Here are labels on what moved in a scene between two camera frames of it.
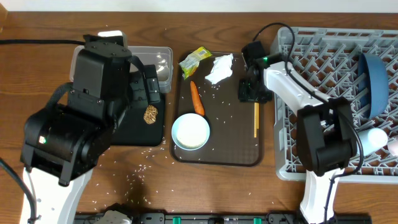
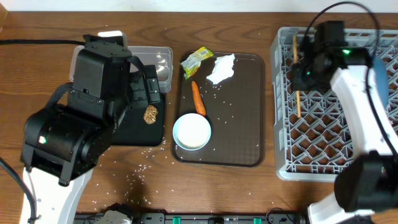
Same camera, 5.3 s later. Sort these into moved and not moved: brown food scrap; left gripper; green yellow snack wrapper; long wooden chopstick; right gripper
Moved: right gripper; long wooden chopstick
Not moved: green yellow snack wrapper; brown food scrap; left gripper
